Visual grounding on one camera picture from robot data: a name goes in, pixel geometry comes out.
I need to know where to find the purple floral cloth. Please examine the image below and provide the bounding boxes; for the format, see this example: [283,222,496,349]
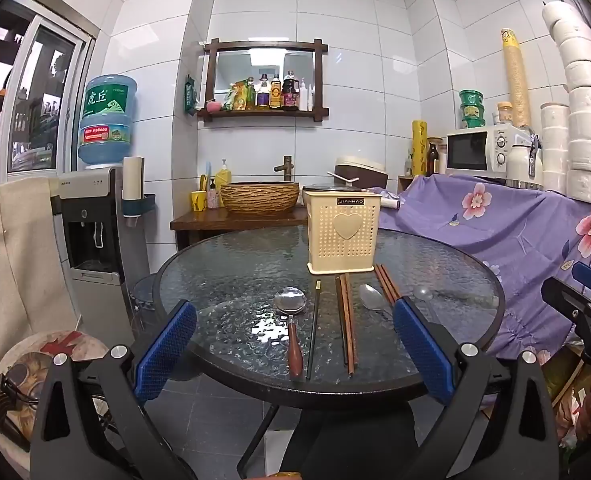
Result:
[378,175,591,361]

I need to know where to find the sliding glass window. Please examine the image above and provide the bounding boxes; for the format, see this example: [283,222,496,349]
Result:
[0,0,97,177]

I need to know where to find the metal ladle with wooden handle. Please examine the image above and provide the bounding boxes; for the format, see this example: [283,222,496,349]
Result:
[274,287,307,379]

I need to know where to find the stacks of white paper bowls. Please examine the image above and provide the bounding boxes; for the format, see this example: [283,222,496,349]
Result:
[542,0,591,207]

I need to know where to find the beige cloth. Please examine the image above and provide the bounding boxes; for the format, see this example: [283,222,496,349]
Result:
[0,178,82,381]

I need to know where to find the yellow soap pump bottle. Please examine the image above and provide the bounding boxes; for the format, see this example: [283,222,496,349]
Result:
[214,159,232,202]

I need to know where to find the wooden framed mirror shelf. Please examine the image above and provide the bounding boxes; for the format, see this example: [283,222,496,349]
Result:
[198,37,330,125]

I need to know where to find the tall stack of paper cups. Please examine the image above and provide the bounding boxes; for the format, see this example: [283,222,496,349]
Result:
[500,28,532,128]

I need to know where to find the brown and white rice cooker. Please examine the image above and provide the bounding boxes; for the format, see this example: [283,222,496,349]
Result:
[334,156,390,194]

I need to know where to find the paper cup dispenser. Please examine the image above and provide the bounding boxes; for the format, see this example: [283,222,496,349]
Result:
[122,156,156,226]

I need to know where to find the white electric kettle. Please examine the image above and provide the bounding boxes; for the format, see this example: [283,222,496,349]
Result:
[506,127,544,189]

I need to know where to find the cream perforated utensil holder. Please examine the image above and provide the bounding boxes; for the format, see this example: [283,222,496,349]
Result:
[303,186,381,275]

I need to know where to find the blue water jug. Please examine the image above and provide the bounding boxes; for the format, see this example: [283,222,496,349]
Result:
[78,74,139,170]

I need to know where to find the grey water dispenser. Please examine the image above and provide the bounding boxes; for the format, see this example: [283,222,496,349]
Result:
[50,167,151,356]

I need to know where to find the dark soy sauce bottle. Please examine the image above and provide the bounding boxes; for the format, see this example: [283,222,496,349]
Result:
[282,71,299,111]

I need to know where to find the woven pattern wash basin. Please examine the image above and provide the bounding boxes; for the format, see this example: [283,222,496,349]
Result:
[220,181,300,214]

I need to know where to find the yellow green seasoning packet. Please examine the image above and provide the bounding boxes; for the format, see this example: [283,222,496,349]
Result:
[226,82,249,111]

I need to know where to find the round cat print cushion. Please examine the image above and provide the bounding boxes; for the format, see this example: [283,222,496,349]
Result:
[0,330,112,480]

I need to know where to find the dark wooden counter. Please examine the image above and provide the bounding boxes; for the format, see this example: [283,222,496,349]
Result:
[170,205,309,247]

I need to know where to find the yellow cling film roll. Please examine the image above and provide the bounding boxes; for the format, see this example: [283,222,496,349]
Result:
[412,120,429,177]

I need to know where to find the green hanging packet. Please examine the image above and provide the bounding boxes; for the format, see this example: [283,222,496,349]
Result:
[183,75,199,116]

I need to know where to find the white microwave oven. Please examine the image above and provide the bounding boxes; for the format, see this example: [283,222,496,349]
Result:
[445,125,526,179]

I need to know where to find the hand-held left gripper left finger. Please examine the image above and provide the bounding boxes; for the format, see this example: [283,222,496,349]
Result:
[30,300,199,480]

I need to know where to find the black chopstick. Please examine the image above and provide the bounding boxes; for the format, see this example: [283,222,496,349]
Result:
[305,280,322,380]

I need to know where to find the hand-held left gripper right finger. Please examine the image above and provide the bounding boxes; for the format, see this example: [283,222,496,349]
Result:
[390,296,561,480]

